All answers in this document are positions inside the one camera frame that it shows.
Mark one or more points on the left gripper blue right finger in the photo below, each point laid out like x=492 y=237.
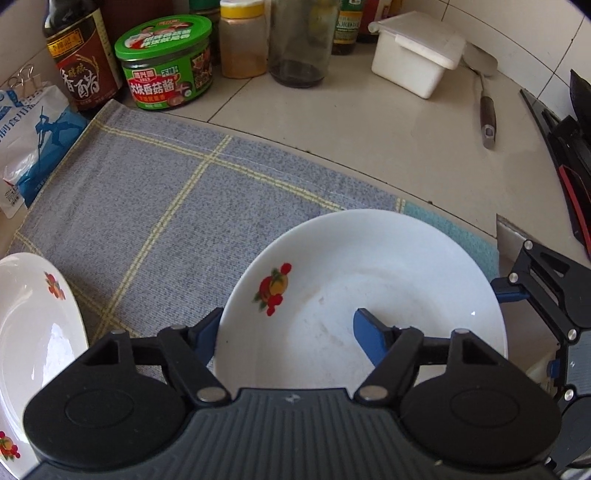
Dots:
x=374 y=337

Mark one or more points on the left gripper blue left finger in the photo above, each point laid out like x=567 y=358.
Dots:
x=202 y=338

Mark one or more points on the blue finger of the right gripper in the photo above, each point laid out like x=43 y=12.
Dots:
x=509 y=290

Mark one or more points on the white fruit-pattern plate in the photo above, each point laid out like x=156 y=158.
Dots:
x=42 y=332
x=288 y=323

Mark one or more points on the grey checked kitchen towel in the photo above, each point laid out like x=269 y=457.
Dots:
x=153 y=221

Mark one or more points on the black gas stove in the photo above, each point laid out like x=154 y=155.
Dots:
x=568 y=143

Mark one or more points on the white plastic lidded box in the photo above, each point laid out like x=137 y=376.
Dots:
x=414 y=51

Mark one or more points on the blue white salt bag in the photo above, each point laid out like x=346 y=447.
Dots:
x=36 y=133

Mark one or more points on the green lidded sauce jar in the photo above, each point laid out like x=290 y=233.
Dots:
x=167 y=62

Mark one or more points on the metal binder clip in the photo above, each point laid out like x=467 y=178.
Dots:
x=25 y=82

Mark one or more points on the oil bottle yellow label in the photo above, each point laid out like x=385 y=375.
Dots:
x=347 y=27

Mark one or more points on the yellow spice jar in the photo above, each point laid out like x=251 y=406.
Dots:
x=242 y=38

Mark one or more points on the clear glass bottle red cap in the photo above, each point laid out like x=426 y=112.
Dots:
x=301 y=35

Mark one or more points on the dark vinegar bottle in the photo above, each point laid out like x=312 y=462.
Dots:
x=77 y=41

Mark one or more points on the metal spatula wooden handle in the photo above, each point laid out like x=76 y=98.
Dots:
x=484 y=66

